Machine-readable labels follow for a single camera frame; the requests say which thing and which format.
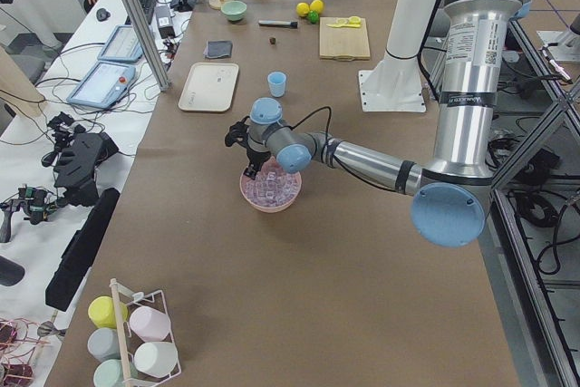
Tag mint cup in rack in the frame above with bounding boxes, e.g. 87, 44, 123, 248
92, 359, 124, 387

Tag pile of clear ice cubes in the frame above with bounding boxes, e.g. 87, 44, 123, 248
244, 159, 300, 205

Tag pink cup in rack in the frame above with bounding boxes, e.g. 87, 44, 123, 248
129, 306, 171, 342

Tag mint green bowl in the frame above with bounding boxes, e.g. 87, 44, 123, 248
220, 0, 247, 23

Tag yellow cup in rack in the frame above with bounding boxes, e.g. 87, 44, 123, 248
88, 295, 117, 329

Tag black plastic bracket device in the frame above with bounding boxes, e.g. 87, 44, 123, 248
41, 131, 119, 207

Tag light blue plastic cup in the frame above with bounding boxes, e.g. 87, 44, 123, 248
267, 71, 287, 98

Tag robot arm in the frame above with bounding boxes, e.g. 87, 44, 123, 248
237, 0, 530, 247

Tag white wire cup rack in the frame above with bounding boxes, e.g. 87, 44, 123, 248
110, 278, 182, 386

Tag teach pendant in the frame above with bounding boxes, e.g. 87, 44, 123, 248
97, 25, 143, 63
66, 62, 136, 109

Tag black computer mouse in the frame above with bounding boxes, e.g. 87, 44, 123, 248
95, 8, 111, 22

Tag cream serving tray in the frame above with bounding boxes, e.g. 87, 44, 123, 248
178, 63, 239, 112

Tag aluminium frame post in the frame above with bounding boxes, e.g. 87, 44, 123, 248
121, 0, 170, 92

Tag grey cup in rack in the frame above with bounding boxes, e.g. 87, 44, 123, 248
87, 327, 121, 363

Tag steel muddler black tip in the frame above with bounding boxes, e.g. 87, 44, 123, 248
258, 20, 298, 29

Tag yellow plastic knife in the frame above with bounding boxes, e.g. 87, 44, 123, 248
327, 18, 362, 28

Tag pink bowl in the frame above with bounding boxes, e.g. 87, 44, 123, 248
238, 155, 304, 214

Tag yellow lemon near scoop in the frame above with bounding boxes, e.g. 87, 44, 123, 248
295, 2, 310, 17

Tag near teach pendant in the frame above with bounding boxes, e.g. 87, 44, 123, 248
66, 62, 136, 109

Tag far teach pendant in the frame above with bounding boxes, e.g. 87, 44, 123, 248
97, 25, 143, 63

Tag white cup in rack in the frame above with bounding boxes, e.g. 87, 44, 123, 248
133, 342, 178, 378

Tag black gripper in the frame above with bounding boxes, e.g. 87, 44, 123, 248
243, 138, 268, 179

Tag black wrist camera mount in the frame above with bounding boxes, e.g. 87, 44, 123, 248
225, 116, 249, 149

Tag wooden cutting board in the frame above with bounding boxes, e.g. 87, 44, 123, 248
319, 16, 371, 61

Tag grey folded cloth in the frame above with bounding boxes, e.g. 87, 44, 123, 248
204, 40, 233, 59

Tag green lime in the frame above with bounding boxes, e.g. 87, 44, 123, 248
307, 11, 319, 24

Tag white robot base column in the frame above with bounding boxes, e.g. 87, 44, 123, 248
359, 0, 436, 112

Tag black bar speaker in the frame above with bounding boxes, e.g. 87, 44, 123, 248
45, 188, 121, 312

